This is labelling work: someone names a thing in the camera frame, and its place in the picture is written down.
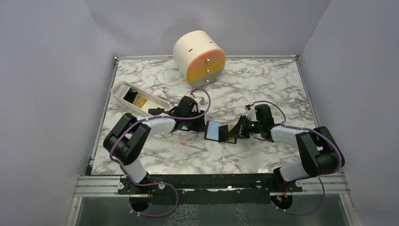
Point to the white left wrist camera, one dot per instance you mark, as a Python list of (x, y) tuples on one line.
[(200, 101)]

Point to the black credit card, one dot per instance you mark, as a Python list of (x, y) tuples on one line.
[(223, 133)]

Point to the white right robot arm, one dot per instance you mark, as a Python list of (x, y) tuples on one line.
[(319, 153)]

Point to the orange capped syringe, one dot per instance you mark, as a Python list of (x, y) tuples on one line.
[(193, 146)]

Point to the cream round drawer cabinet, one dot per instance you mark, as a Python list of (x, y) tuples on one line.
[(199, 59)]

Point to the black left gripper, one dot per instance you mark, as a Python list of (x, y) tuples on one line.
[(199, 126)]

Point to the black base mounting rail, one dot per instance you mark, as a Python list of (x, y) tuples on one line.
[(205, 189)]

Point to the stack of cards in tray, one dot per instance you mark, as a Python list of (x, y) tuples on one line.
[(130, 95)]

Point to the black card holder wallet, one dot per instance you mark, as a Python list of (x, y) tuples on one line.
[(212, 130)]

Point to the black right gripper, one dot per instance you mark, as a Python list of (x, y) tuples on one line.
[(239, 130)]

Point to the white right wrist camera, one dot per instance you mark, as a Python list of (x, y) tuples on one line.
[(251, 115)]

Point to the white oblong tray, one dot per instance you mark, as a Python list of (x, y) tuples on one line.
[(153, 101)]

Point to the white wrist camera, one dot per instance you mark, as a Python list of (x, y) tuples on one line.
[(200, 101), (251, 115)]

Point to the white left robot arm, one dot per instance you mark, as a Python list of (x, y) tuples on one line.
[(126, 139)]

